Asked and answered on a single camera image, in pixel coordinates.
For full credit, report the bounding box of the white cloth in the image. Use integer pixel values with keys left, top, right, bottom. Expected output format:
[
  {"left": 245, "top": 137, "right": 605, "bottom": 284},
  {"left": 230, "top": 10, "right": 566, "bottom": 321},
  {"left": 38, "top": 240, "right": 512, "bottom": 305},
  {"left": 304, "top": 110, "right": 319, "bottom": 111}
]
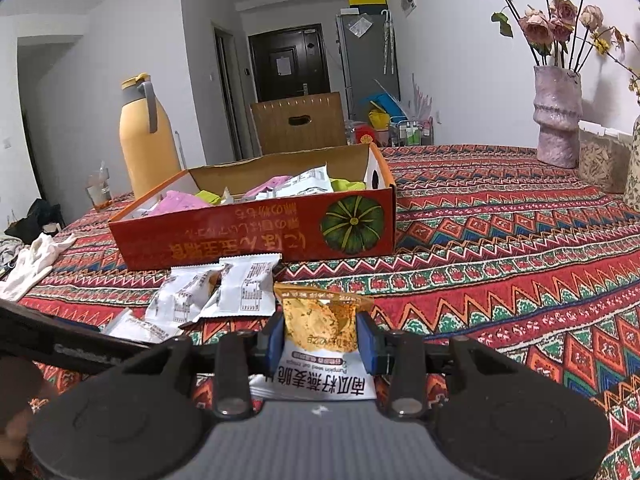
[{"left": 1, "top": 233, "right": 77, "bottom": 302}]

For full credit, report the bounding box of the patterned red tablecloth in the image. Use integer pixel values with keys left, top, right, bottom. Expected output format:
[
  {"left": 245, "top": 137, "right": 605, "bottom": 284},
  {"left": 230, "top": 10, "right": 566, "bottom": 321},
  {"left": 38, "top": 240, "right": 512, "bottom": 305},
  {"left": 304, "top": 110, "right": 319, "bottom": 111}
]
[{"left": 0, "top": 143, "right": 640, "bottom": 480}]

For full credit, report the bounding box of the wire rack with bottles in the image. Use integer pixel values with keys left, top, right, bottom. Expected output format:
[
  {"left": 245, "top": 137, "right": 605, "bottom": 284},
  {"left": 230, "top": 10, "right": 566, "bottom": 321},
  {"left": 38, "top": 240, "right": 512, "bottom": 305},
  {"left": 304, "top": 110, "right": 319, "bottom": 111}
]
[{"left": 388, "top": 116, "right": 435, "bottom": 148}]

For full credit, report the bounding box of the grey refrigerator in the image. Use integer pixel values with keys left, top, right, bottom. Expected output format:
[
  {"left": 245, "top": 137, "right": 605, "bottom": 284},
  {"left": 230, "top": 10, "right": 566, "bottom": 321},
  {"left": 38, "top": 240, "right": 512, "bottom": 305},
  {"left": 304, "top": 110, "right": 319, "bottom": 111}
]
[{"left": 335, "top": 13, "right": 400, "bottom": 122}]

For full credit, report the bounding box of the pink snack packet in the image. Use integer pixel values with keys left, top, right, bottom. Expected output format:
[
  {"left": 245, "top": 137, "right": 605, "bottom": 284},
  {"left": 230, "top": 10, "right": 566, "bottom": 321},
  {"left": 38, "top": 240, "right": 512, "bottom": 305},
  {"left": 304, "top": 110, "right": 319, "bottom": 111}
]
[{"left": 148, "top": 191, "right": 210, "bottom": 217}]

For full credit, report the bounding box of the brown cardboard box with handle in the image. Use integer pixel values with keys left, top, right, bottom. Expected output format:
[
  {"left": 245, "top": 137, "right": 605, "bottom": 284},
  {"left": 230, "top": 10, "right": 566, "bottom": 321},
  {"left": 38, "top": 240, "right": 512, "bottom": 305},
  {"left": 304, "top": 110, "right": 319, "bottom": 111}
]
[{"left": 250, "top": 92, "right": 347, "bottom": 155}]

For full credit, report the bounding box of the pumpkin seed oat crisp packet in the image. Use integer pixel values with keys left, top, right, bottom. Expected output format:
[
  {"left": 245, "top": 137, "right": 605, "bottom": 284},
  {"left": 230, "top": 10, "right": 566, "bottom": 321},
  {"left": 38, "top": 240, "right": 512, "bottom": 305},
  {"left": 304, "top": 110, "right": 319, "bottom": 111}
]
[{"left": 250, "top": 283, "right": 375, "bottom": 402}]

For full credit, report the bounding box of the lime green snack packet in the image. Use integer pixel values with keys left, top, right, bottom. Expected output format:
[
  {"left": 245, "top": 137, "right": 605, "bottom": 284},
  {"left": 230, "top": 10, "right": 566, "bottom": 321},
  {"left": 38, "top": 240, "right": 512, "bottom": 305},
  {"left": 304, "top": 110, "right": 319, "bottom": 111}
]
[
  {"left": 330, "top": 179, "right": 367, "bottom": 193},
  {"left": 195, "top": 190, "right": 222, "bottom": 205}
]

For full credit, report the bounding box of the person's left hand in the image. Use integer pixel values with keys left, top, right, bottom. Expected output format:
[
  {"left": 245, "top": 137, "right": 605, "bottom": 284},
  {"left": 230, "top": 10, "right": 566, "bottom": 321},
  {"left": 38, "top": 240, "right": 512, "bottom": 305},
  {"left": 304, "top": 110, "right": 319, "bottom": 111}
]
[{"left": 1, "top": 356, "right": 58, "bottom": 479}]

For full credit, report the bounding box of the yellow box atop refrigerator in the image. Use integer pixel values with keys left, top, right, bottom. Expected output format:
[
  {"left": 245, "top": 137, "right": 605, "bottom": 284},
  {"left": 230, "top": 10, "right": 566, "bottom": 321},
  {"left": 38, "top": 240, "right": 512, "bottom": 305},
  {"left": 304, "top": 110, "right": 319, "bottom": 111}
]
[{"left": 348, "top": 0, "right": 387, "bottom": 6}]

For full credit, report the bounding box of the yellow thermos jug grey handle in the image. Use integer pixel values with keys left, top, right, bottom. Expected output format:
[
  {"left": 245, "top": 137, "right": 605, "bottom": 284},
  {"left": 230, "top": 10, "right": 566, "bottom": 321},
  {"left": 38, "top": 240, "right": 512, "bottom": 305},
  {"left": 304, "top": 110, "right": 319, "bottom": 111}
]
[{"left": 119, "top": 73, "right": 181, "bottom": 198}]

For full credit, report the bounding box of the pink ceramic vase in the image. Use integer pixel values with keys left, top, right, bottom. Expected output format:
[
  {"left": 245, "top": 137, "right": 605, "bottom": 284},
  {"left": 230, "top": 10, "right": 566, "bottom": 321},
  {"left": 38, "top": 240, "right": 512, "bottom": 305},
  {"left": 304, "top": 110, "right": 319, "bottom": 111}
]
[{"left": 533, "top": 66, "right": 582, "bottom": 169}]

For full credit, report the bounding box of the woven tissue box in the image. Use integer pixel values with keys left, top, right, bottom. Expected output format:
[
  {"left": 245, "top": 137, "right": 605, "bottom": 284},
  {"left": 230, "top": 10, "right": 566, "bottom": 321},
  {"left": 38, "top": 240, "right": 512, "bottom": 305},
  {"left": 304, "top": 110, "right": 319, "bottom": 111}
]
[{"left": 578, "top": 120, "right": 632, "bottom": 194}]

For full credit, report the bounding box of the white orange snack packet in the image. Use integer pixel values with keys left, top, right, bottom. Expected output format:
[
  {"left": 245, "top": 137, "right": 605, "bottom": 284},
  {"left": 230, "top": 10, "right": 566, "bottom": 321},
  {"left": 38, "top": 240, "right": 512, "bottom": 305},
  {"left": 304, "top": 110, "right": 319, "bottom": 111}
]
[{"left": 273, "top": 166, "right": 333, "bottom": 198}]

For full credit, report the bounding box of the red gift box on floor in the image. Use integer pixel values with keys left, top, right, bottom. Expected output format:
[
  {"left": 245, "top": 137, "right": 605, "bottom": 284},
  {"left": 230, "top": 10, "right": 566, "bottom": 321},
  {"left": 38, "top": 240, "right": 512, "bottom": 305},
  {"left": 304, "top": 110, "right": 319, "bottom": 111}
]
[{"left": 354, "top": 124, "right": 378, "bottom": 144}]

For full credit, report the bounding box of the white snack packet left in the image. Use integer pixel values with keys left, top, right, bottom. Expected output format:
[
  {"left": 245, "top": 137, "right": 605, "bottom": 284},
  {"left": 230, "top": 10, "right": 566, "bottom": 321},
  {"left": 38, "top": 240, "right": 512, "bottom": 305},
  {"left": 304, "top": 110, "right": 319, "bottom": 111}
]
[{"left": 144, "top": 263, "right": 224, "bottom": 333}]

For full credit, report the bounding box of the dried pink rose bouquet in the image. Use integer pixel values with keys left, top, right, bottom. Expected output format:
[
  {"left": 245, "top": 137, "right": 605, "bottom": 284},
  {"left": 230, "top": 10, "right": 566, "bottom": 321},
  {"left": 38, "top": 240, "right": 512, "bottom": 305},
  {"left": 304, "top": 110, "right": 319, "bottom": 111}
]
[{"left": 491, "top": 0, "right": 639, "bottom": 94}]

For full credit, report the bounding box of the dark brown entrance door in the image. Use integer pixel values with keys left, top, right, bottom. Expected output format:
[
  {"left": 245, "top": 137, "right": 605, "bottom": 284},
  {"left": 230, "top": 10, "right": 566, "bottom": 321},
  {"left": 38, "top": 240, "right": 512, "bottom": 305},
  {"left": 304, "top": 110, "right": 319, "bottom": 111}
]
[{"left": 248, "top": 24, "right": 331, "bottom": 102}]

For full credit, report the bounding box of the clear drinking glass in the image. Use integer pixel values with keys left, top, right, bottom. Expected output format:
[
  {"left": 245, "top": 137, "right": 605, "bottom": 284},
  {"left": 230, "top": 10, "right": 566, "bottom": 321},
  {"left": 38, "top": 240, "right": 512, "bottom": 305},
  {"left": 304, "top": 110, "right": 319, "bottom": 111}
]
[{"left": 86, "top": 162, "right": 112, "bottom": 210}]

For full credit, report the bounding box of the red orange cardboard snack box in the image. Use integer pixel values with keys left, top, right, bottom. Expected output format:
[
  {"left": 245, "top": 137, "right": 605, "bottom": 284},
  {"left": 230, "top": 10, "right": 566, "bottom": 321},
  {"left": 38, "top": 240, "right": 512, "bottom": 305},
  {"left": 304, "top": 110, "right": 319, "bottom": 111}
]
[{"left": 108, "top": 144, "right": 396, "bottom": 270}]

